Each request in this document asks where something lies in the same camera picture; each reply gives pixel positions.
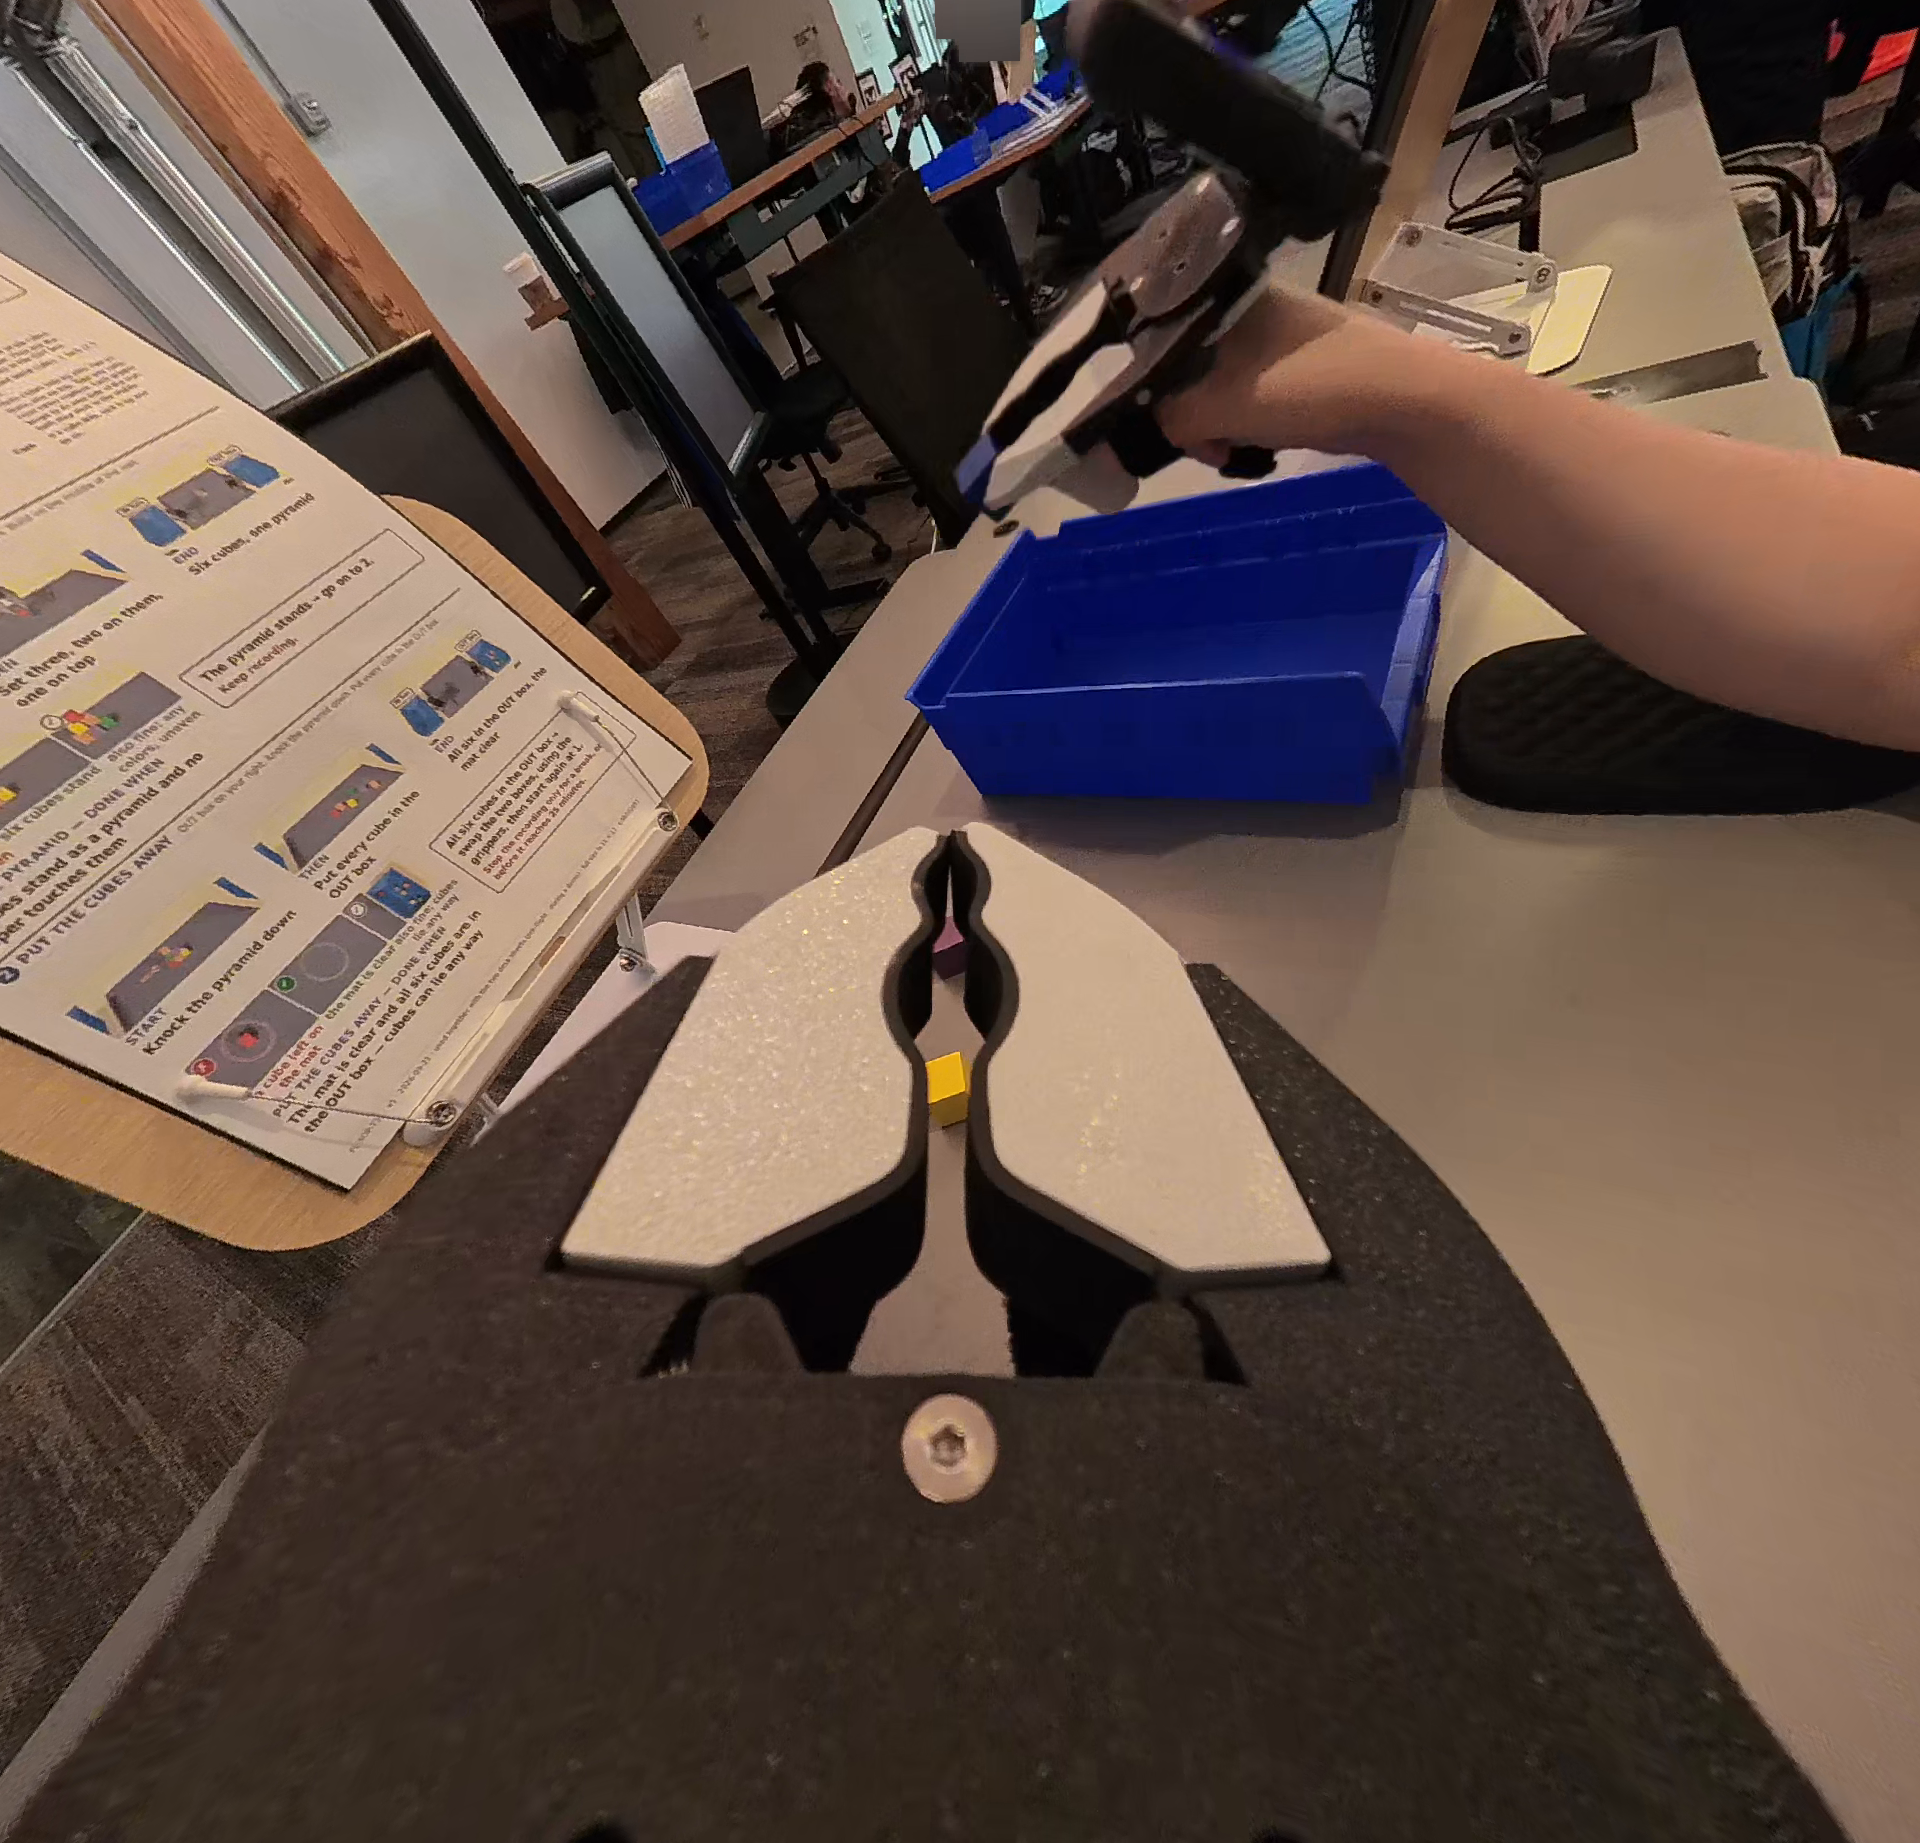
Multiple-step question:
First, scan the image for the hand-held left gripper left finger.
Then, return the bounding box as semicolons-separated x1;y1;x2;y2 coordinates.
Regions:
561;828;957;1290

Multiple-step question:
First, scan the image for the person's right hand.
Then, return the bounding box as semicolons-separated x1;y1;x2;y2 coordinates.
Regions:
1157;290;1444;475

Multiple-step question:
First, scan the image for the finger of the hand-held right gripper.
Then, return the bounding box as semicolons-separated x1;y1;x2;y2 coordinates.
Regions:
978;317;1195;505
978;284;1143;441

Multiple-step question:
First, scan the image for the instruction sheet on stand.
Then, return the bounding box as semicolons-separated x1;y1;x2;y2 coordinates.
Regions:
0;493;706;1251

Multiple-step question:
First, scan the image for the person's right forearm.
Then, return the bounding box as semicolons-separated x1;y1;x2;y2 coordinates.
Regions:
1411;351;1920;751

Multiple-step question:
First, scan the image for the wooden stand board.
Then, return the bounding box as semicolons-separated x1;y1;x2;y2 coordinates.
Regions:
1321;0;1531;300

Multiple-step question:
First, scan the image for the black framed screen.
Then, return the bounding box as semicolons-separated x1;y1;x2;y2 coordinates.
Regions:
262;329;620;628

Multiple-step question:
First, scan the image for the black office chair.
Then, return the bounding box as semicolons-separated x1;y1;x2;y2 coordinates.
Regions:
777;171;1057;525

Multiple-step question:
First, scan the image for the blue plastic bin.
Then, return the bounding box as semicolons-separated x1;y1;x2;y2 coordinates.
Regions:
912;463;1451;805

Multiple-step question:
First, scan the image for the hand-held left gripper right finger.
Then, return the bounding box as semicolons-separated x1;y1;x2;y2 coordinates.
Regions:
957;819;1337;1290

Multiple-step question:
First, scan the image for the striped backpack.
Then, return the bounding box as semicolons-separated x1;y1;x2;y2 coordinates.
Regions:
1725;142;1872;416

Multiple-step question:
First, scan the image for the printed instruction sheet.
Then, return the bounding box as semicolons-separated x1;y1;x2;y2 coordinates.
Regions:
0;258;697;1188

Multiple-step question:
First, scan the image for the wooden post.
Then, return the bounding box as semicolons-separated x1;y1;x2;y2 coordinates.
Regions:
23;0;685;671

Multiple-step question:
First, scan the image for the rolling whiteboard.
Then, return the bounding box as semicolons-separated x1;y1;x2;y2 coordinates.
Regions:
518;153;841;681

